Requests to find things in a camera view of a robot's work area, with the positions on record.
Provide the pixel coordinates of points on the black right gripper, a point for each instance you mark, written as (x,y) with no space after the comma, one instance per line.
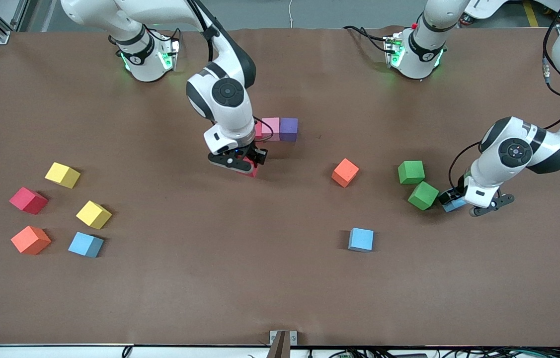
(256,154)

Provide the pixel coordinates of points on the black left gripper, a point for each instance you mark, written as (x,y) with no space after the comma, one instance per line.
(450,195)

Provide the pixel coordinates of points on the blue foam cube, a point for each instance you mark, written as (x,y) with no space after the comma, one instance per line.
(83,243)
(360,239)
(456,207)

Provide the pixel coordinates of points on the red foam cube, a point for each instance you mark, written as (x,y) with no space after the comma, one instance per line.
(28,200)
(251,173)

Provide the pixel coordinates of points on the crimson foam cube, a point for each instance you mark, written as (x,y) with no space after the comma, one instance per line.
(258,132)

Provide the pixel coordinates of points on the light pink foam cube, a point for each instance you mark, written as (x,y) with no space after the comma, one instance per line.
(271,128)

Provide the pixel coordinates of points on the purple foam cube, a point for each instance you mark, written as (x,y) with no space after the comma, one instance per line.
(288,129)

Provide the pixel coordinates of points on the yellow foam cube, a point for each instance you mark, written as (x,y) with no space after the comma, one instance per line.
(93,215)
(62,175)

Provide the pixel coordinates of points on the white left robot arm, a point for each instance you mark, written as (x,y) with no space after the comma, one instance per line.
(486,171)

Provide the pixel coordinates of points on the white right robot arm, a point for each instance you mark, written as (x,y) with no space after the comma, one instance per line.
(230,119)

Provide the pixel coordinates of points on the green foam cube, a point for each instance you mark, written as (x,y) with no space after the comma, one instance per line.
(411,172)
(423,195)

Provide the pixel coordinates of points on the orange foam cube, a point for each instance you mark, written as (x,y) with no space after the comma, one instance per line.
(345,172)
(30,239)

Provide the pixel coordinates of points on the brown table mat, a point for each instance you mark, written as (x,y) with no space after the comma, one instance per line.
(210,273)

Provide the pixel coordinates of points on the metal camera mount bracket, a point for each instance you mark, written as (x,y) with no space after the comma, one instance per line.
(282,348)

